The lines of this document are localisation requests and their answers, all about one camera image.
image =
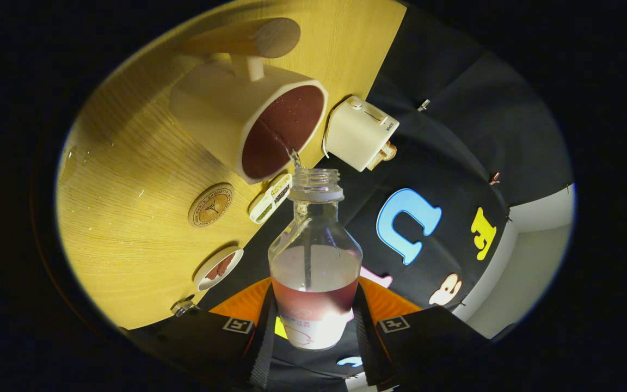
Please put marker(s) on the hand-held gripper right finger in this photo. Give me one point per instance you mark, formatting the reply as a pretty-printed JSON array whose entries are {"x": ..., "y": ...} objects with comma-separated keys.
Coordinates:
[{"x": 370, "y": 348}]

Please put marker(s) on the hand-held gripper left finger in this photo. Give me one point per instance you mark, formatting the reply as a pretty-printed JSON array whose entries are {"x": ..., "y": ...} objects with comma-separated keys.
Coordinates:
[{"x": 264, "y": 348}]

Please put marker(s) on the clear juice bottle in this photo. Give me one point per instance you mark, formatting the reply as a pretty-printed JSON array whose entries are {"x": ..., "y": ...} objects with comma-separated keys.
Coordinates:
[{"x": 316, "y": 305}]

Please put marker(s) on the round cork coaster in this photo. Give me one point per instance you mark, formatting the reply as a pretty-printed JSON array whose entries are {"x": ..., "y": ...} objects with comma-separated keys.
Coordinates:
[{"x": 210, "y": 205}]

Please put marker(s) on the white round plate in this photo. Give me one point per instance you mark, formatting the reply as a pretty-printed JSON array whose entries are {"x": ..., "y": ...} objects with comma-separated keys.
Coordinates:
[{"x": 203, "y": 282}]

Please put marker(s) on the small white dish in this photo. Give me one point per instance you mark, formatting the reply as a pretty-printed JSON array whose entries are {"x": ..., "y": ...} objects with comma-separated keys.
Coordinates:
[{"x": 263, "y": 209}]

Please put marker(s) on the toast bread slice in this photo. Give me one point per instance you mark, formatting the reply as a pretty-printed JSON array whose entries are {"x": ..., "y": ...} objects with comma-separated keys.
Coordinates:
[
  {"x": 376, "y": 161},
  {"x": 389, "y": 151}
]

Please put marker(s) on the wooden table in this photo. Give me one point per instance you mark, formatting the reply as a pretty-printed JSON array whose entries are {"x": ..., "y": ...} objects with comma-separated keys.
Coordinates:
[{"x": 128, "y": 190}]

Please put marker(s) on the copper clip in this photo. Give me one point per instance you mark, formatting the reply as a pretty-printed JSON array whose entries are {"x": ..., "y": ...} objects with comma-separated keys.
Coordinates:
[{"x": 494, "y": 178}]

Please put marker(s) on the cream toaster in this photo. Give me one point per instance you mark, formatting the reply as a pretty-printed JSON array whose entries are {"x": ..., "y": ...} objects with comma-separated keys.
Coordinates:
[{"x": 354, "y": 133}]

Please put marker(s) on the silver clip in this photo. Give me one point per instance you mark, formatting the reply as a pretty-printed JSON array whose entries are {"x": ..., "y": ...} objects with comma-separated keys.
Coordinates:
[{"x": 424, "y": 104}]

